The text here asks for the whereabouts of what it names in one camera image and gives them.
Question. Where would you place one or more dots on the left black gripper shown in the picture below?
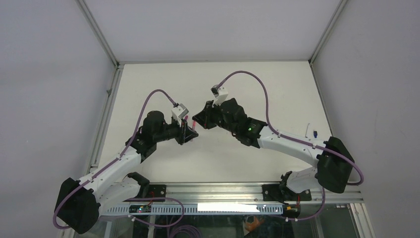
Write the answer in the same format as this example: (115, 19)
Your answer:
(184, 132)

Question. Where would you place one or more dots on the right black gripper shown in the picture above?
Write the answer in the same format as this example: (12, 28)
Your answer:
(203, 119)

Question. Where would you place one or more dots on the white pen blue tip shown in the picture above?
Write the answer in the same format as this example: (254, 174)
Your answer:
(307, 130)

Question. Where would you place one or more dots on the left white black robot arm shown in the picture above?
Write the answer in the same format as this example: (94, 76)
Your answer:
(82, 201)

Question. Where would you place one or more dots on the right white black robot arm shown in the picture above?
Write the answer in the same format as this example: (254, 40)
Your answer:
(330, 162)

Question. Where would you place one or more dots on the orange object under table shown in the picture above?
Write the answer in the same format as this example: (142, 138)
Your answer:
(253, 222)

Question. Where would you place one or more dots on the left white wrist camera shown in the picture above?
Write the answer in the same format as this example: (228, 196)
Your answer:
(179, 112)

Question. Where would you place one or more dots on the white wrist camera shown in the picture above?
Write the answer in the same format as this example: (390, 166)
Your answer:
(220, 93)
(179, 112)

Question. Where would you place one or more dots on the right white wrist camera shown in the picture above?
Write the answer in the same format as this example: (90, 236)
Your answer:
(220, 93)

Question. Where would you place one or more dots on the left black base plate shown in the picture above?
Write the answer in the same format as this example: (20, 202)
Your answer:
(157, 191)

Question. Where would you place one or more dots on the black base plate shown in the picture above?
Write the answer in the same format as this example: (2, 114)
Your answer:
(277, 192)
(157, 191)

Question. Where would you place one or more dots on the aluminium mounting rail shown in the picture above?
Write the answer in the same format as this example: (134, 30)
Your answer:
(248, 193)

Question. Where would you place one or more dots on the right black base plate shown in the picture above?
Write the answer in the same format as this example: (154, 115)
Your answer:
(277, 192)

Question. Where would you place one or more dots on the white slotted cable duct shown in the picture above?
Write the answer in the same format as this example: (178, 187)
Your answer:
(194, 209)

